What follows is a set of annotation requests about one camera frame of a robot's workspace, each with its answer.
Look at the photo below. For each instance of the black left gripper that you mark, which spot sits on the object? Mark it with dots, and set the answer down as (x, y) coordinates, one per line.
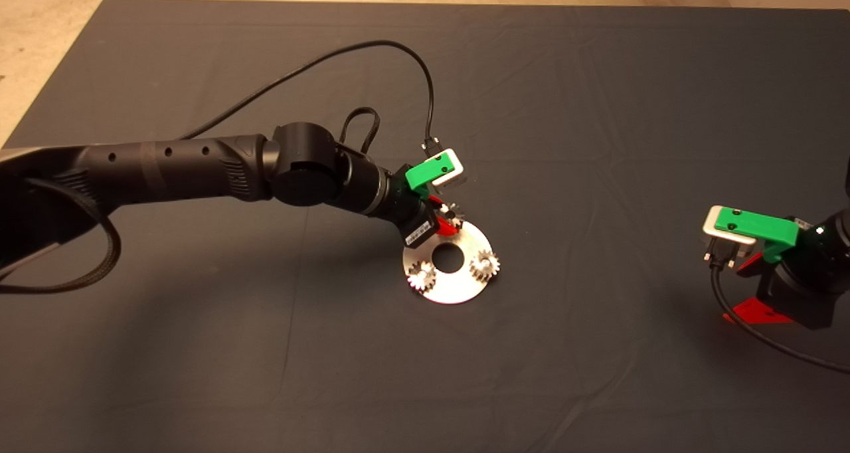
(415, 224)

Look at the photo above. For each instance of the round metal carrier plate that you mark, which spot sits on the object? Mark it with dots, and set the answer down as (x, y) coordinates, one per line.
(458, 290)

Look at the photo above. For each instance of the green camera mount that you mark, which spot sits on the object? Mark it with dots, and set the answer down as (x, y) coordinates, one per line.
(757, 226)
(425, 173)

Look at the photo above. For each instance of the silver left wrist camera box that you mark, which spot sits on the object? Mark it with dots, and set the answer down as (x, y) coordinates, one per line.
(455, 174)

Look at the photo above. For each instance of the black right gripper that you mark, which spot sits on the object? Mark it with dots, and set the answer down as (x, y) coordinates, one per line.
(803, 293)

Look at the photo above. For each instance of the dark gear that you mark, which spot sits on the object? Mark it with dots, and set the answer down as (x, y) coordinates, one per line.
(485, 266)

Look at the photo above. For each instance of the green right camera mount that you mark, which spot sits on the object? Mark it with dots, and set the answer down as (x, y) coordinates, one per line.
(757, 226)

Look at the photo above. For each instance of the dark grey table cloth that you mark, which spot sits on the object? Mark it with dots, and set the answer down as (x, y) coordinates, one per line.
(597, 74)

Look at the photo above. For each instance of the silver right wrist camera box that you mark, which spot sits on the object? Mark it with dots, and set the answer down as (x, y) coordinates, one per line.
(712, 230)

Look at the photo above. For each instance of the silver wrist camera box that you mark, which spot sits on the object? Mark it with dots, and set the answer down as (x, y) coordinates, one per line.
(455, 174)
(712, 230)

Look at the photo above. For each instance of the small steel planetary gear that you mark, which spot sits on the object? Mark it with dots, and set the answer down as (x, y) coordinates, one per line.
(422, 280)
(453, 212)

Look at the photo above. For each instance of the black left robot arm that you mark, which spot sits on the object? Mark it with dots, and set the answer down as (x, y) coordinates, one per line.
(166, 171)

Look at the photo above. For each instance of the green left camera mount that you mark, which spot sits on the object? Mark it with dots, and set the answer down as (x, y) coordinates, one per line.
(425, 173)

